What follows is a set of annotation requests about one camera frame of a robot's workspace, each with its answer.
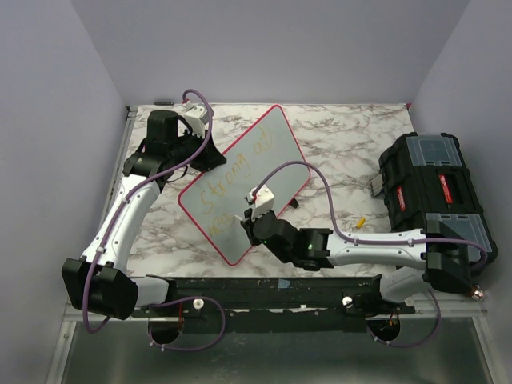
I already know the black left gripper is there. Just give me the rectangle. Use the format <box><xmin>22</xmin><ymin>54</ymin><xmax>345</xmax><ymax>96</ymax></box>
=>
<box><xmin>170</xmin><ymin>127</ymin><xmax>226</xmax><ymax>172</ymax></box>

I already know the pink framed whiteboard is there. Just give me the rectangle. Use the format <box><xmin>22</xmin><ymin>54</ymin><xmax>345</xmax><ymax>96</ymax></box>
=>
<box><xmin>178</xmin><ymin>105</ymin><xmax>306</xmax><ymax>266</ymax></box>

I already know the yellow marker cap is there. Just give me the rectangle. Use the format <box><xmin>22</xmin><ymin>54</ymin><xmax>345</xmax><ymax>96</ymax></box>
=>
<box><xmin>356</xmin><ymin>218</ymin><xmax>366</xmax><ymax>229</ymax></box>

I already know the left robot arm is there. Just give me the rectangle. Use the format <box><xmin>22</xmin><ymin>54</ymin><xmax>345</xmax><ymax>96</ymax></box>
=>
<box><xmin>62</xmin><ymin>105</ymin><xmax>226</xmax><ymax>320</ymax></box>

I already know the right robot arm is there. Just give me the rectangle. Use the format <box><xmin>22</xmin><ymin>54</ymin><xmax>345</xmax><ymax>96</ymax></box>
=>
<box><xmin>239</xmin><ymin>209</ymin><xmax>488</xmax><ymax>314</ymax></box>

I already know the black toolbox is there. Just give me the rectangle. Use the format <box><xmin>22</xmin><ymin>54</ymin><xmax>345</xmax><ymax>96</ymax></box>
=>
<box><xmin>369</xmin><ymin>133</ymin><xmax>498</xmax><ymax>276</ymax></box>

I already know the copper connector plug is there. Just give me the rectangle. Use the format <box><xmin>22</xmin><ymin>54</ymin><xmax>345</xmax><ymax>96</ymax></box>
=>
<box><xmin>467</xmin><ymin>285</ymin><xmax>485</xmax><ymax>301</ymax></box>

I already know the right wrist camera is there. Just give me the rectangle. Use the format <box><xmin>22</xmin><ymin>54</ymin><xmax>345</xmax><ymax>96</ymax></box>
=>
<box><xmin>245</xmin><ymin>184</ymin><xmax>274</xmax><ymax>221</ymax></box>

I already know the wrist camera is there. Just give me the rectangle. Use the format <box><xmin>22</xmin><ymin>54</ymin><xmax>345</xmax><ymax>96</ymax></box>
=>
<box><xmin>245</xmin><ymin>184</ymin><xmax>274</xmax><ymax>221</ymax></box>
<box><xmin>182</xmin><ymin>100</ymin><xmax>210</xmax><ymax>138</ymax></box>

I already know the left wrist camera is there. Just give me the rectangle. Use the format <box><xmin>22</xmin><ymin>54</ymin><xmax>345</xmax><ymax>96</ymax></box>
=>
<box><xmin>182</xmin><ymin>100</ymin><xmax>210</xmax><ymax>138</ymax></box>

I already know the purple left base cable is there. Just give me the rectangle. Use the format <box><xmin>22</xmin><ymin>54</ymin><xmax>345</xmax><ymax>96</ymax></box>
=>
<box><xmin>150</xmin><ymin>295</ymin><xmax>229</xmax><ymax>354</ymax></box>

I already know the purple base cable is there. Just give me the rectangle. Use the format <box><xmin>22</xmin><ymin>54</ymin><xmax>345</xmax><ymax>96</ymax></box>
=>
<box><xmin>150</xmin><ymin>295</ymin><xmax>229</xmax><ymax>354</ymax></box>
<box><xmin>371</xmin><ymin>290</ymin><xmax>443</xmax><ymax>348</ymax></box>

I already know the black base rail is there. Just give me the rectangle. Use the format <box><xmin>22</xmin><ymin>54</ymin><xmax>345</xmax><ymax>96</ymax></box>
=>
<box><xmin>132</xmin><ymin>277</ymin><xmax>414</xmax><ymax>334</ymax></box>

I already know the aluminium frame rail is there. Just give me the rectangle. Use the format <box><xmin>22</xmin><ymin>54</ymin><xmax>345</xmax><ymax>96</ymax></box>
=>
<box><xmin>61</xmin><ymin>107</ymin><xmax>142</xmax><ymax>322</ymax></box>

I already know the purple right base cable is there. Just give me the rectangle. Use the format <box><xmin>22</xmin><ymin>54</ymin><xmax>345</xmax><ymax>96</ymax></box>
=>
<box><xmin>371</xmin><ymin>290</ymin><xmax>443</xmax><ymax>348</ymax></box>

